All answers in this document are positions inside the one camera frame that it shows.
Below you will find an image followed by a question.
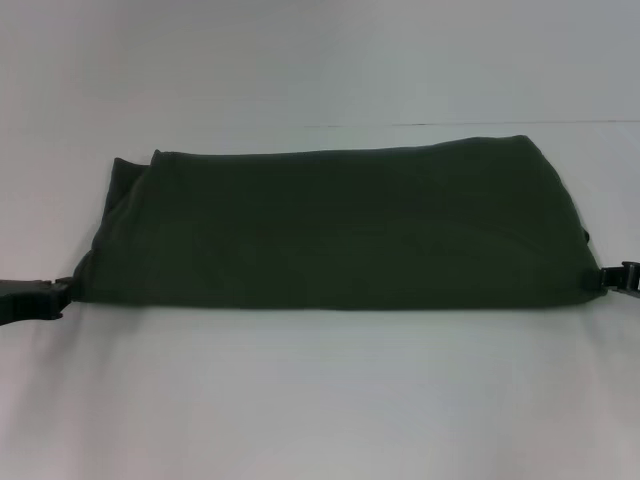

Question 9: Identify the dark green FREE t-shirt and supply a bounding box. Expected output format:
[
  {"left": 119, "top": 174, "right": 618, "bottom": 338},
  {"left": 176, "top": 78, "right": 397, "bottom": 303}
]
[{"left": 72, "top": 133, "right": 607, "bottom": 314}]

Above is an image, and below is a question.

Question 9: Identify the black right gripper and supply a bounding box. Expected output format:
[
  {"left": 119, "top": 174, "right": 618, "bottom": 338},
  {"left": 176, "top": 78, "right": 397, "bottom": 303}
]
[{"left": 599, "top": 260, "right": 640, "bottom": 300}]

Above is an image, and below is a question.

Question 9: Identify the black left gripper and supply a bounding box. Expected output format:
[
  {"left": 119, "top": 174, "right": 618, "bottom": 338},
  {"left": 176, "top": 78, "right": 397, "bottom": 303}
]
[{"left": 0, "top": 277, "right": 76, "bottom": 330}]

